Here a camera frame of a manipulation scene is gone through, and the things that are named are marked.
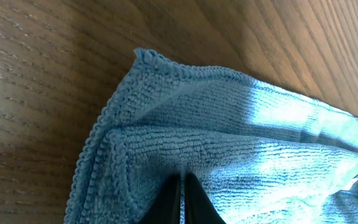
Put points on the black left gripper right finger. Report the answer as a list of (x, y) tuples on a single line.
[(198, 207)]

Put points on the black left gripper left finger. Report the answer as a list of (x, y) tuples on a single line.
[(166, 207)]

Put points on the blue microfiber cloth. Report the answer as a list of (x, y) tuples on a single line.
[(262, 154)]

